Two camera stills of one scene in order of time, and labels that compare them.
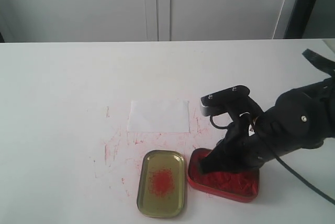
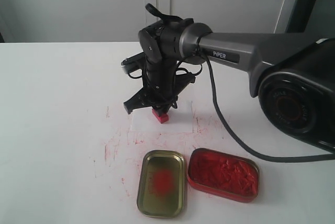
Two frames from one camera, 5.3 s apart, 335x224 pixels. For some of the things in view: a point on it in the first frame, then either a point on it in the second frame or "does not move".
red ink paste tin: (240, 187) does not move
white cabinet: (38, 7) does not move
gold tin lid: (162, 185) does not move
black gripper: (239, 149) -> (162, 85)
